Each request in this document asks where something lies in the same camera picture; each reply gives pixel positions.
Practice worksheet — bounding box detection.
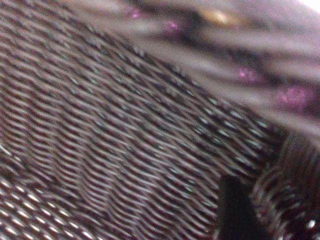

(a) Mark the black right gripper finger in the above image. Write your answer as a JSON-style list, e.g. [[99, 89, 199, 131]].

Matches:
[[214, 174, 258, 240]]

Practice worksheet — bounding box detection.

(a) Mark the dark brown wicker basket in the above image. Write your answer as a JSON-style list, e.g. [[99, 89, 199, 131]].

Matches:
[[0, 0, 320, 240]]

